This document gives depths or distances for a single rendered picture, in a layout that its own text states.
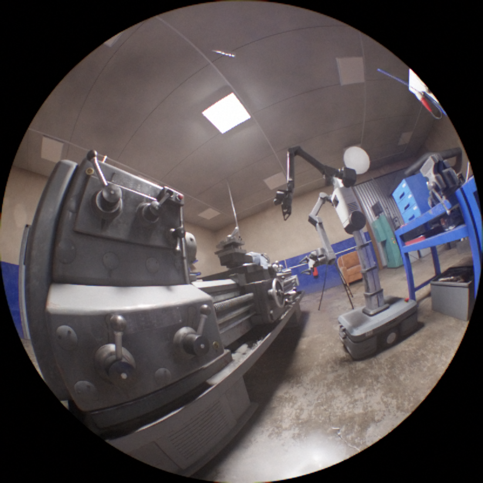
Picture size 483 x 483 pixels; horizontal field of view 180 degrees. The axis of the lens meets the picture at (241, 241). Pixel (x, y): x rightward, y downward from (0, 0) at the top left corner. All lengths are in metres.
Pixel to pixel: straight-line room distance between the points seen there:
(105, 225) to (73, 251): 0.14
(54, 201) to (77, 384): 0.47
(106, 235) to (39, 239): 0.24
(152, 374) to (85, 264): 0.34
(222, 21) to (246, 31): 0.35
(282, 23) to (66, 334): 3.09
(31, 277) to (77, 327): 0.22
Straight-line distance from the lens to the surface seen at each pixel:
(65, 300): 0.40
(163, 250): 0.63
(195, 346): 0.42
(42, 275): 0.52
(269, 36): 2.77
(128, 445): 0.52
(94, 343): 0.38
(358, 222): 1.35
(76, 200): 0.58
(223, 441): 0.93
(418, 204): 1.77
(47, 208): 0.58
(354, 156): 4.33
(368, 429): 0.92
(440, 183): 1.11
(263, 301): 1.00
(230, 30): 2.65
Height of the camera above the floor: 0.79
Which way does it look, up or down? 16 degrees up
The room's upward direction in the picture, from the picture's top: 12 degrees counter-clockwise
